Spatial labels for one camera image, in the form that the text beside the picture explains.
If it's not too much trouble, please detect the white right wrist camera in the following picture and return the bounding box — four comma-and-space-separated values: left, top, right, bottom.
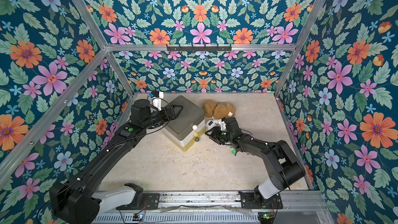
215, 119, 227, 131

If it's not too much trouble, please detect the white yellow drawer cabinet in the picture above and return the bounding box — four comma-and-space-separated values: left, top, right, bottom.
162, 120, 205, 151

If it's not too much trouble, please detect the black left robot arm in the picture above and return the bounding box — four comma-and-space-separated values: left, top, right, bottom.
49, 99, 183, 224

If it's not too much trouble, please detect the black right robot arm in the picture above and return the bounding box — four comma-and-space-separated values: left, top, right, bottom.
205, 117, 306, 200

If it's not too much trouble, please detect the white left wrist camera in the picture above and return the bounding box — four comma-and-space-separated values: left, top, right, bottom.
148, 91, 164, 111

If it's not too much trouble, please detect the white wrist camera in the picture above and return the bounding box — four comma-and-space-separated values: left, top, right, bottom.
148, 91, 164, 111
215, 119, 227, 131

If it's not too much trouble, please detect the aluminium front rail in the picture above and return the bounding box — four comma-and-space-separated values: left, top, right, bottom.
91, 190, 334, 224

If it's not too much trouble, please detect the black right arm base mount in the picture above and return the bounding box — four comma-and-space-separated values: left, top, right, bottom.
238, 188, 284, 210

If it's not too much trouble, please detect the black hook rail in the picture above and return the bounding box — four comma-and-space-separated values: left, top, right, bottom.
166, 44, 232, 52

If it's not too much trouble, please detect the brown teddy bear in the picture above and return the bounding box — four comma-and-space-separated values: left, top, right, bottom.
203, 100, 236, 119

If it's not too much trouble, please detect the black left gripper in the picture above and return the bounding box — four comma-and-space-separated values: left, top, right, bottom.
140, 105, 183, 131

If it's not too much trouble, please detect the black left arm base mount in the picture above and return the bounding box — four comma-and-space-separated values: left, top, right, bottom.
117, 183, 160, 211

